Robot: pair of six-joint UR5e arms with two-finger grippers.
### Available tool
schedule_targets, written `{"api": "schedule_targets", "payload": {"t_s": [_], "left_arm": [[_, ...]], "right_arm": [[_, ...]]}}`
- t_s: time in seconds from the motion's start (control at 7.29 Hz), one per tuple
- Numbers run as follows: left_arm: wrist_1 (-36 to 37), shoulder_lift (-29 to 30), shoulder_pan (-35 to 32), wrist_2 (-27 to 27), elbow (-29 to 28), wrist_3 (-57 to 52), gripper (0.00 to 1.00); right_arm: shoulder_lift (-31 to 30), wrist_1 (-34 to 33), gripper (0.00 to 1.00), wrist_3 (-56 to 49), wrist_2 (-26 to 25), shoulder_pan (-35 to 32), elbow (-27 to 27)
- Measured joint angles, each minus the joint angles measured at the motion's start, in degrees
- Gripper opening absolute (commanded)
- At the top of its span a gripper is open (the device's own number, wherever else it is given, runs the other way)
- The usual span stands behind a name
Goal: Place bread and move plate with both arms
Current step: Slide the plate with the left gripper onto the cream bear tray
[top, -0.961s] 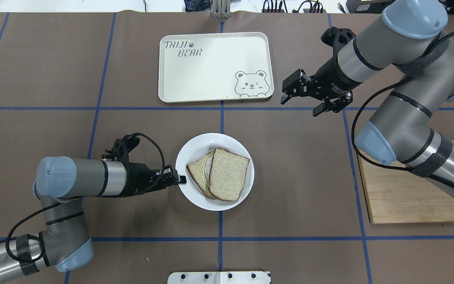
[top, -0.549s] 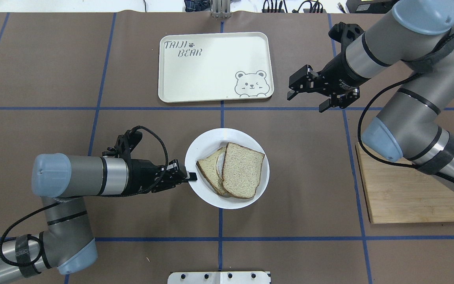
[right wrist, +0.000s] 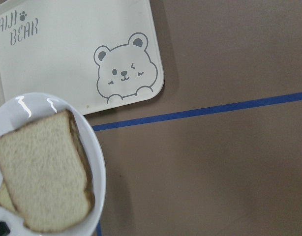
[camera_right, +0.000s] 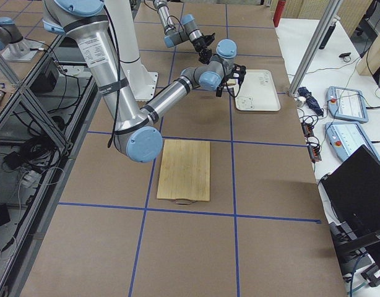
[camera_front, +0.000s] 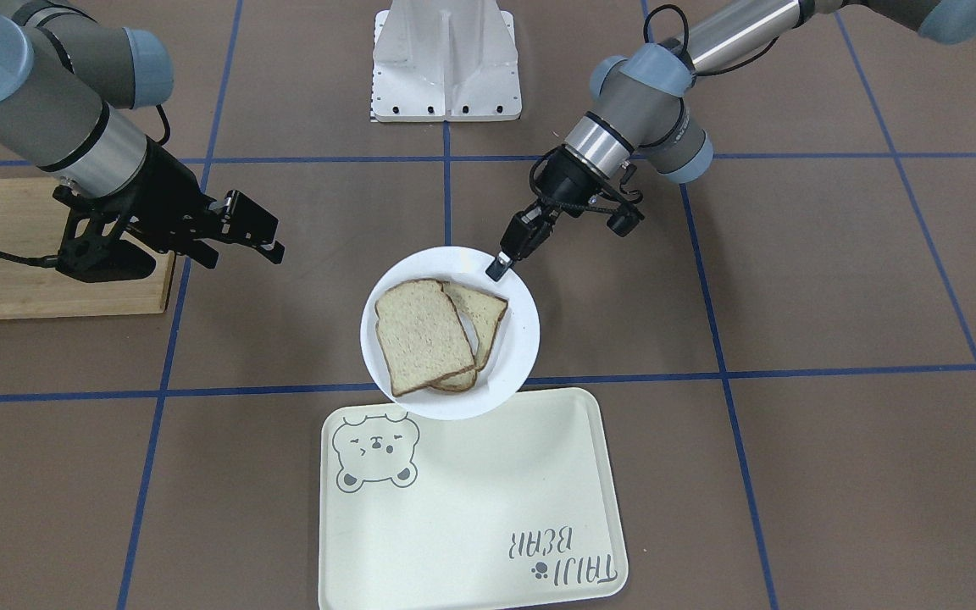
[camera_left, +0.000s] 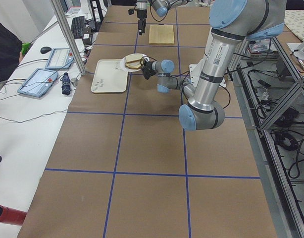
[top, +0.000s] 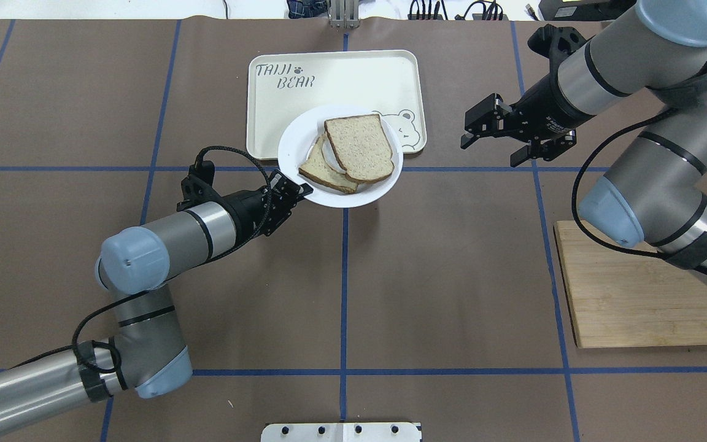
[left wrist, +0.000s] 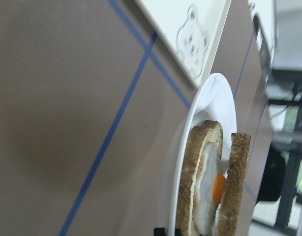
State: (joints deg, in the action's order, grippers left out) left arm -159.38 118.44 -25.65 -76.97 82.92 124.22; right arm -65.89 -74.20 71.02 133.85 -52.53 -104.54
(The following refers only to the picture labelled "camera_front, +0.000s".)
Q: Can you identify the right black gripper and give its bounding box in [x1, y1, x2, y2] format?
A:
[53, 140, 286, 283]

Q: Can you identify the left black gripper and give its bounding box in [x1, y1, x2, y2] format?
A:
[485, 146, 646, 282]

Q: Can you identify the white round plate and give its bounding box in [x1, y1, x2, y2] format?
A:
[360, 247, 540, 420]

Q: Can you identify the bread slice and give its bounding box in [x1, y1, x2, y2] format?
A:
[430, 282, 508, 391]
[374, 279, 477, 397]

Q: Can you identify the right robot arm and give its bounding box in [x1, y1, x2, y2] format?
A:
[0, 1, 286, 283]

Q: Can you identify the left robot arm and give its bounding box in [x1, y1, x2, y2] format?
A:
[485, 1, 845, 281]

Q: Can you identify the bread slice under egg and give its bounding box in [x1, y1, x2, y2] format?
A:
[430, 282, 508, 391]

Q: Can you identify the wooden cutting board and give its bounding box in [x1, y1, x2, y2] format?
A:
[0, 178, 177, 320]

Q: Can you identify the cream bear serving tray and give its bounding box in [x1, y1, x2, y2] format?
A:
[318, 387, 629, 609]

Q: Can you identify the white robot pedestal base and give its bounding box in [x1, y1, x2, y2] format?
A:
[369, 1, 523, 123]

